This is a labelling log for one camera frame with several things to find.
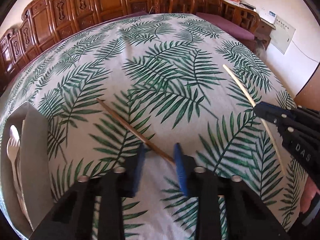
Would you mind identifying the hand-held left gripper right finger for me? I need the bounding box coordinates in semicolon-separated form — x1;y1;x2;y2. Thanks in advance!
174;143;290;240

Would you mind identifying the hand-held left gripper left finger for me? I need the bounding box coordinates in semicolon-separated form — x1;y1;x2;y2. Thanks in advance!
30;143;147;240

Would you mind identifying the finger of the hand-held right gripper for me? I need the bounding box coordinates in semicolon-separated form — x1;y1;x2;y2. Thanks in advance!
254;101;301;127

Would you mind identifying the cream wooden chopstick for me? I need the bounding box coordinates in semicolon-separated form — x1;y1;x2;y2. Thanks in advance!
222;64;287;175

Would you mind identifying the brown wooden chopstick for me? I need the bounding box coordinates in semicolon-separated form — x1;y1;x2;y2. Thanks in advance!
96;98;176;165

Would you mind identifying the white utensil tray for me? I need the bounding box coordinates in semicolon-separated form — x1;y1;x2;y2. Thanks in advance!
0;102;55;239

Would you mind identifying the white plastic fork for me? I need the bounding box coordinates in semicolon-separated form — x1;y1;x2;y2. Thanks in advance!
7;137;21;180

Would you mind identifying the person's right hand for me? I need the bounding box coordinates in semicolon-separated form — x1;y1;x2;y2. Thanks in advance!
299;179;320;212

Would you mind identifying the small wooden cabinet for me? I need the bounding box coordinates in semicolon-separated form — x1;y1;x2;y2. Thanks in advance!
254;20;272;51

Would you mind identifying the white box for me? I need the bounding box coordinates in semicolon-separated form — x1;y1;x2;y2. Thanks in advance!
260;8;277;25

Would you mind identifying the leaf print tablecloth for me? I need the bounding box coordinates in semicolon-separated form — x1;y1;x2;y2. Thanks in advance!
0;13;313;240

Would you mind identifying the purple seat cushion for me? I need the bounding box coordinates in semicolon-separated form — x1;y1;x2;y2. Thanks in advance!
196;12;254;40

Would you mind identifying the slim white plastic spoon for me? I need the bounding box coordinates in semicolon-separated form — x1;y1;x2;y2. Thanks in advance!
9;124;20;142

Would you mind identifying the wooden armchair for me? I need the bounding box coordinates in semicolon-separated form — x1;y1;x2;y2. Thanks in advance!
147;0;196;15

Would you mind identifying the carved wooden bench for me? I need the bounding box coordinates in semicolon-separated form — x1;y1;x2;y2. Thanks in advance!
0;0;223;74

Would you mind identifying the white wall cable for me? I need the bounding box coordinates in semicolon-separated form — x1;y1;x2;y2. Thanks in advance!
291;39;320;63

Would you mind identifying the white wall panel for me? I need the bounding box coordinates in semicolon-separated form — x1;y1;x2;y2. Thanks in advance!
270;15;297;55

